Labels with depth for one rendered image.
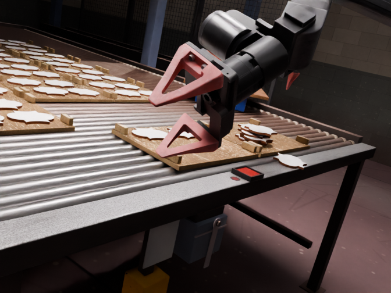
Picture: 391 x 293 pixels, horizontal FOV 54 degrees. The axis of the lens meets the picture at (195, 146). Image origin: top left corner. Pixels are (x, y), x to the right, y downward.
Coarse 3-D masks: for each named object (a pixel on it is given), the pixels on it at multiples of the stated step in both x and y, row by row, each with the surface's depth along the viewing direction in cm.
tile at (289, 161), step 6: (276, 156) 146; (282, 156) 148; (288, 156) 149; (294, 156) 152; (282, 162) 141; (288, 162) 142; (294, 162) 144; (300, 162) 146; (294, 168) 140; (300, 168) 141
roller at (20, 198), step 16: (320, 144) 189; (240, 160) 138; (128, 176) 101; (144, 176) 104; (160, 176) 108; (32, 192) 82; (48, 192) 84; (64, 192) 87; (80, 192) 90; (0, 208) 76
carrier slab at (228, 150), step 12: (132, 144) 126; (144, 144) 124; (156, 144) 127; (180, 144) 132; (228, 144) 145; (156, 156) 118; (192, 156) 122; (204, 156) 125; (216, 156) 128; (228, 156) 130; (240, 156) 133; (252, 156) 139; (180, 168) 112; (192, 168) 116
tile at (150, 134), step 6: (132, 132) 131; (138, 132) 133; (144, 132) 134; (150, 132) 136; (156, 132) 137; (162, 132) 139; (144, 138) 130; (150, 138) 129; (156, 138) 131; (162, 138) 132
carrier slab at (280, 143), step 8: (232, 128) 172; (232, 136) 159; (272, 136) 174; (280, 136) 178; (240, 144) 149; (272, 144) 160; (280, 144) 162; (288, 144) 165; (296, 144) 168; (304, 144) 172; (256, 152) 143; (264, 152) 145; (272, 152) 148; (280, 152) 153; (288, 152) 158
